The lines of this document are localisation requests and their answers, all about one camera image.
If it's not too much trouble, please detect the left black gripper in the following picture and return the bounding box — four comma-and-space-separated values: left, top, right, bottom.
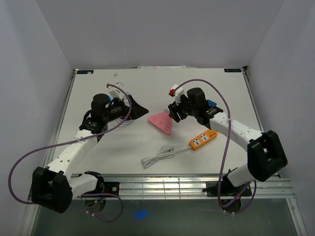
103, 95, 148, 123

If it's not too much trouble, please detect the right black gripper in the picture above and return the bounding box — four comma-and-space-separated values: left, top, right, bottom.
168, 94, 197, 123

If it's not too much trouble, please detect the pink triangular power strip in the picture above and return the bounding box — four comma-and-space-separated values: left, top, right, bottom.
148, 112, 172, 136

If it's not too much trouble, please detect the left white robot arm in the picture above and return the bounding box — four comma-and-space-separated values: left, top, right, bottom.
31, 93, 149, 213

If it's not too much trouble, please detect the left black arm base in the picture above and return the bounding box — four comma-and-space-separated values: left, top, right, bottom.
83, 181, 120, 198

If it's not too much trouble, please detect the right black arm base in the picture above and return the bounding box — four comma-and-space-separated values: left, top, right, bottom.
202, 181, 252, 197

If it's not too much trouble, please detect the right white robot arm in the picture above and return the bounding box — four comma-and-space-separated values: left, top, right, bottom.
168, 86, 288, 195

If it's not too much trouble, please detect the dark blue cube socket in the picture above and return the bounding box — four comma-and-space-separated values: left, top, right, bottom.
207, 99, 217, 107

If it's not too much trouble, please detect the orange power strip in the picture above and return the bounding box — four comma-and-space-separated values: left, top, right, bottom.
189, 129, 218, 151

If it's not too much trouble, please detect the left blue corner label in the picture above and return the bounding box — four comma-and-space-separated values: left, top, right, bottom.
76, 70, 94, 74

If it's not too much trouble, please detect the blue corner label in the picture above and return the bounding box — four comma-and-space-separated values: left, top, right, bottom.
224, 68, 242, 73
76, 70, 94, 74

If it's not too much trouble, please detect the right blue corner label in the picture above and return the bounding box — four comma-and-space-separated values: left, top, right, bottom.
224, 68, 242, 73

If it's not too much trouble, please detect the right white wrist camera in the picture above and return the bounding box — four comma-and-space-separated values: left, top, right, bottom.
169, 84, 185, 105

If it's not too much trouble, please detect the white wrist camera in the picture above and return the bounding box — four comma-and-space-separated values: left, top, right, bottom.
108, 86, 127, 102
169, 84, 185, 105

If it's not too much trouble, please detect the light blue power cord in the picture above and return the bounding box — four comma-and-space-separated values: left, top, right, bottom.
115, 117, 136, 126

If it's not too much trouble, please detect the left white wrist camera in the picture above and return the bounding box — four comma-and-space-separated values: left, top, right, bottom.
108, 86, 127, 102

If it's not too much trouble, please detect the white coiled power cord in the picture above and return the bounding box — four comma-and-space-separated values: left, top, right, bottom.
141, 144, 191, 169

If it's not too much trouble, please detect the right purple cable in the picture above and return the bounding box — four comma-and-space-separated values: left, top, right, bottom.
172, 79, 258, 214

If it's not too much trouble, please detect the purple cable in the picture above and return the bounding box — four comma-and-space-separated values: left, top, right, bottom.
172, 79, 258, 214
8, 83, 135, 223

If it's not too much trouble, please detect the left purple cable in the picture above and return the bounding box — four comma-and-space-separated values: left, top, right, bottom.
8, 83, 135, 223

